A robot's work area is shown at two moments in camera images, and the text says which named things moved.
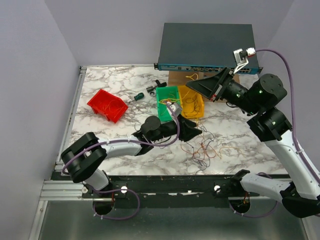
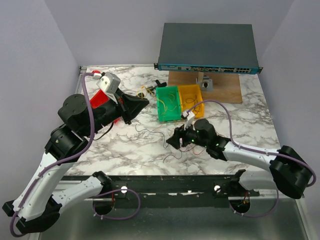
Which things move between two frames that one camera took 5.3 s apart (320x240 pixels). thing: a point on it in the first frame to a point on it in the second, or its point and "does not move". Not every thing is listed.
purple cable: (207, 148) to (163, 142)
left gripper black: (188, 129) to (130, 107)
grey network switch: (205, 47) does not move
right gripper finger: (212, 88) to (174, 140)
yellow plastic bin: (192, 102) does not move
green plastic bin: (165, 94) does not move
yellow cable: (186, 93) to (159, 100)
